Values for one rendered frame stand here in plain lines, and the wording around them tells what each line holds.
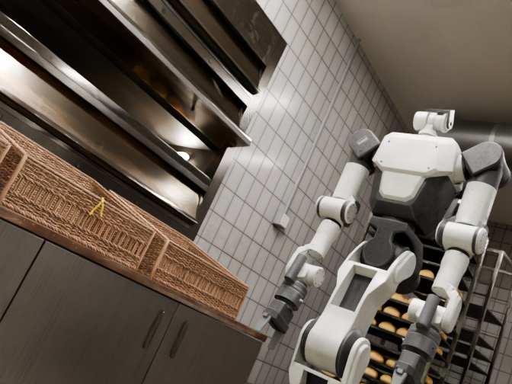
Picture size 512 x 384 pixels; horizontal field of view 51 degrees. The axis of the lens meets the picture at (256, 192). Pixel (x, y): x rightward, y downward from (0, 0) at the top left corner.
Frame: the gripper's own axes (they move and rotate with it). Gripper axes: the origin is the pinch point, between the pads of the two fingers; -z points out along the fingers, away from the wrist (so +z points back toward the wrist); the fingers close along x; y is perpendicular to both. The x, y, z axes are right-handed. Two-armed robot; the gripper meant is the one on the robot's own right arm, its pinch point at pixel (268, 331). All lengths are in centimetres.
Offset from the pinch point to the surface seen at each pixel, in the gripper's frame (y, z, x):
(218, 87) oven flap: -97, 105, 8
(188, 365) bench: -41, -15, -26
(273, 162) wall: -94, 112, -53
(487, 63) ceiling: -12, 231, -73
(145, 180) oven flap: -94, 41, 7
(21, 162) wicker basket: -46, -7, 75
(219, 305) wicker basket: -46, 11, -27
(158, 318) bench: -40.0, -11.6, 3.2
